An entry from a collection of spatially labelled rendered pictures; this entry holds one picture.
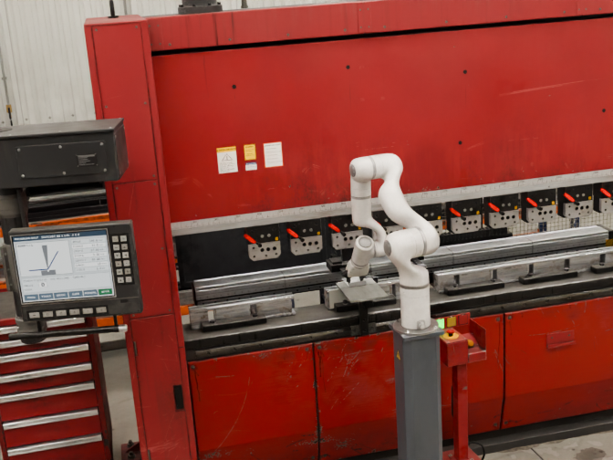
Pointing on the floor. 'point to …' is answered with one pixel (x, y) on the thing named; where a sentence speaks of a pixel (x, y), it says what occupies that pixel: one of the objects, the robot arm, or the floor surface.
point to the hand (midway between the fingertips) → (355, 278)
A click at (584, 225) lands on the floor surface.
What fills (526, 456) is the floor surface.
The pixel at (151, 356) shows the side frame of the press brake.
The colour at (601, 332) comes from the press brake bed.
